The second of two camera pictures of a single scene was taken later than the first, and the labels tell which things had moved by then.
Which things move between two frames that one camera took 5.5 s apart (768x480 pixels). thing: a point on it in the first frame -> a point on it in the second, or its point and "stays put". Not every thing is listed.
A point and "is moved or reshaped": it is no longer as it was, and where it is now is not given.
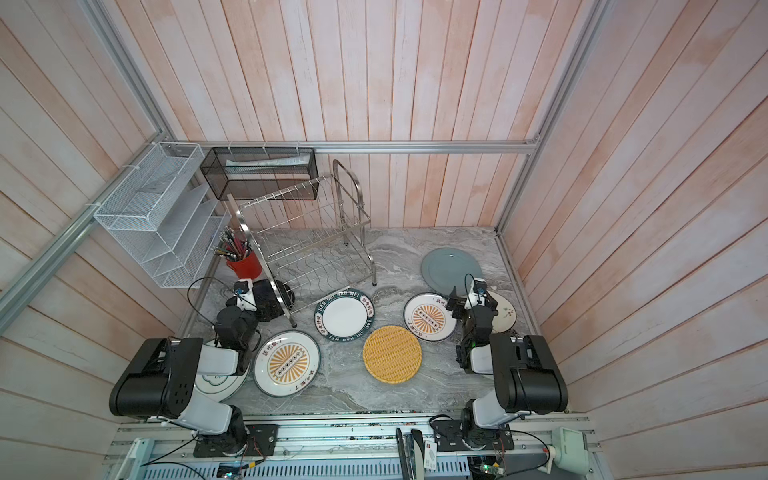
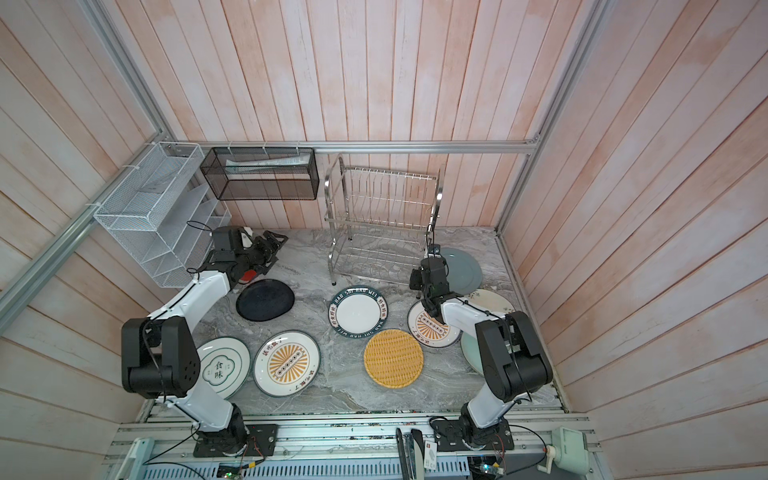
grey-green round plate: x=446 y=267 stays put
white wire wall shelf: x=164 y=217 stays put
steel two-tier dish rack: x=312 y=238 -> x=379 y=222
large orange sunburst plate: x=286 y=362 stays put
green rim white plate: x=345 y=315 is moved or reshaped
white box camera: x=570 y=448 stays put
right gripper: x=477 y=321 -> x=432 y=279
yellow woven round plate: x=392 y=354 stays put
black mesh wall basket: x=263 y=174 stays put
